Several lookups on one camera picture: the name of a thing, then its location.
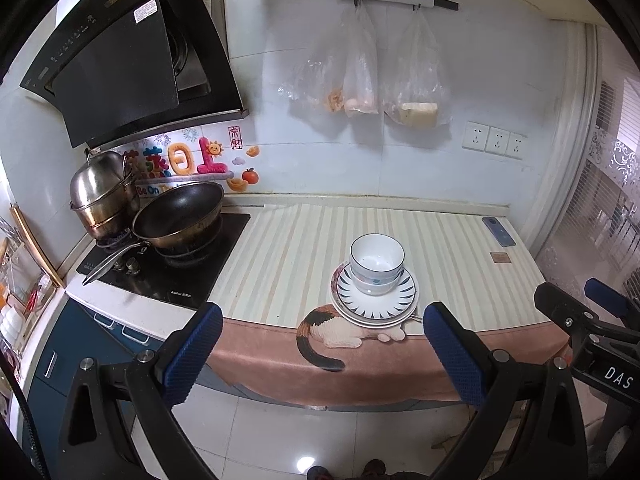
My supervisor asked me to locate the black wok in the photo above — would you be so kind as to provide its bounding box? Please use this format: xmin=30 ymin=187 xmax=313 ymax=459
xmin=82 ymin=181 xmax=225 ymax=286

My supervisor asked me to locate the blue phone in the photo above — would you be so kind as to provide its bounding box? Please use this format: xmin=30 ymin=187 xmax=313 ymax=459
xmin=481 ymin=216 xmax=517 ymax=248

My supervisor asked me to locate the striped cloth with cat print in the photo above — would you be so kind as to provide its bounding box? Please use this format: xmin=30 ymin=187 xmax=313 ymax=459
xmin=205 ymin=195 xmax=571 ymax=406

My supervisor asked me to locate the white wall socket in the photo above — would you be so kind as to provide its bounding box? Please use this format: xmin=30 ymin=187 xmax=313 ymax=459
xmin=506 ymin=131 xmax=528 ymax=160
xmin=461 ymin=121 xmax=490 ymax=152
xmin=486 ymin=126 xmax=512 ymax=156

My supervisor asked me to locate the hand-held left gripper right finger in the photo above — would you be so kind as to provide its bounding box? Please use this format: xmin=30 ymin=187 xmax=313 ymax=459
xmin=422 ymin=301 xmax=601 ymax=480

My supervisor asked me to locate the clear plastic bag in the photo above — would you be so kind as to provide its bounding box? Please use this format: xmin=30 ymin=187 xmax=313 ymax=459
xmin=382 ymin=7 xmax=453 ymax=128
xmin=277 ymin=52 xmax=347 ymax=114
xmin=342 ymin=5 xmax=380 ymax=117

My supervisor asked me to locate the white bowl with dark rim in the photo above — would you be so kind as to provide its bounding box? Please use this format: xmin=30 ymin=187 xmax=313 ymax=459
xmin=349 ymin=233 xmax=405 ymax=281

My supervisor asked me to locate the white plate with pink roses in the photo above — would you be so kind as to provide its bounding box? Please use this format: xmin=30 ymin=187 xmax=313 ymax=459
xmin=329 ymin=260 xmax=420 ymax=329

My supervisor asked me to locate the colourful wall sticker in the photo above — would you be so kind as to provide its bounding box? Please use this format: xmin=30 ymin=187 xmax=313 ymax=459
xmin=120 ymin=127 xmax=261 ymax=196

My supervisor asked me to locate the stainless steel pot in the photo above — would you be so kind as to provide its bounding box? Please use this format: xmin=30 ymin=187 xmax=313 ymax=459
xmin=69 ymin=149 xmax=142 ymax=241

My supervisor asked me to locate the black cable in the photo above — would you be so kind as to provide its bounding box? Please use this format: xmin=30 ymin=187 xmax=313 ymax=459
xmin=0 ymin=350 xmax=51 ymax=480

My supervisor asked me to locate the blue kitchen cabinet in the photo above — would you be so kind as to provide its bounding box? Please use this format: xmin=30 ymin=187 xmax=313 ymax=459
xmin=22 ymin=299 xmax=166 ymax=411

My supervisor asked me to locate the black glass gas cooktop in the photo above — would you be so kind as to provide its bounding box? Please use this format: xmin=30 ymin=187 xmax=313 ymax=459
xmin=76 ymin=212 xmax=252 ymax=311

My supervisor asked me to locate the patterned glass door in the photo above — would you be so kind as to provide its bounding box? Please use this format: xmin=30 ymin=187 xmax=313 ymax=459
xmin=525 ymin=22 xmax=640 ymax=311

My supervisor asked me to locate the wooden cutting board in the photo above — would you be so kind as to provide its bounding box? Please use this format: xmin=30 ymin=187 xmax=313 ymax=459
xmin=10 ymin=205 xmax=66 ymax=288

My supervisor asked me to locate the black range hood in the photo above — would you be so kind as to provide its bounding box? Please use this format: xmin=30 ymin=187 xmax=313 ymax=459
xmin=19 ymin=0 xmax=250 ymax=150

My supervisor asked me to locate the plain white bowl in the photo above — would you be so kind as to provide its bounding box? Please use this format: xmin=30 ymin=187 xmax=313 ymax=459
xmin=352 ymin=277 xmax=401 ymax=297

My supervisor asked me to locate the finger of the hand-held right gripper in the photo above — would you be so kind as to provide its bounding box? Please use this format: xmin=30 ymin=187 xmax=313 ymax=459
xmin=533 ymin=282 xmax=603 ymax=342
xmin=584 ymin=277 xmax=640 ymax=322

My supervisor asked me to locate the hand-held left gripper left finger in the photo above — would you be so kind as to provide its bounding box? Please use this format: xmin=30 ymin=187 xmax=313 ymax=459
xmin=57 ymin=301 xmax=224 ymax=480

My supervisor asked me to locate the white plate with blue leaves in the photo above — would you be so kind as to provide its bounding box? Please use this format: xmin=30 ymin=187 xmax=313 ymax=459
xmin=334 ymin=262 xmax=417 ymax=321

